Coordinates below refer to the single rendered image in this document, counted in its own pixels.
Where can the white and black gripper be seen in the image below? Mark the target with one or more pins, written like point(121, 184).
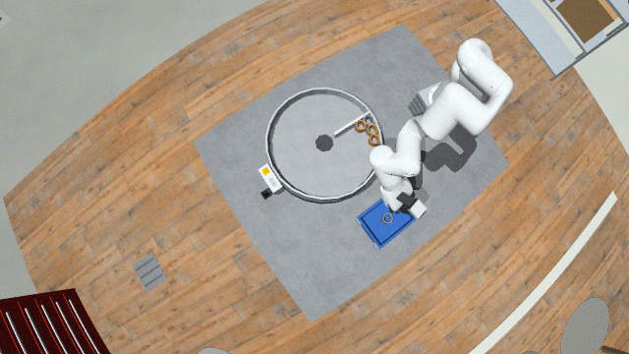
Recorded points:
point(389, 197)

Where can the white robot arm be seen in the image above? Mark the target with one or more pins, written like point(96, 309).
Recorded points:
point(459, 102)

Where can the blue crate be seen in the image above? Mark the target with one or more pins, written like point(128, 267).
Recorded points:
point(370, 220)

